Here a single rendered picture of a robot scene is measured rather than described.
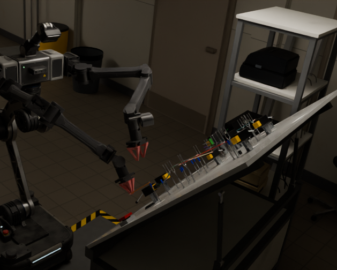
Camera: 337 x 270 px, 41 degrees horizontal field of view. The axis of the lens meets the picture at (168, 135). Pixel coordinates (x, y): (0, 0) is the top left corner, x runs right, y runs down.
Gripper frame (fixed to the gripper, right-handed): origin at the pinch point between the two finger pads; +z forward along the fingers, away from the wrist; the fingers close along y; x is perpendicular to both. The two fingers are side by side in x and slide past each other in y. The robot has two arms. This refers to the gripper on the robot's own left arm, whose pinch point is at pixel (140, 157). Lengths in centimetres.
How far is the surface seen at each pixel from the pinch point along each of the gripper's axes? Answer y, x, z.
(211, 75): 296, 99, -8
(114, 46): 334, 256, -63
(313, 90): 112, -58, -7
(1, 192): 64, 203, 46
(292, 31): 83, -58, -45
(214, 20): 293, 84, -68
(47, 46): 299, 347, -80
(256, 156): -31, -73, -8
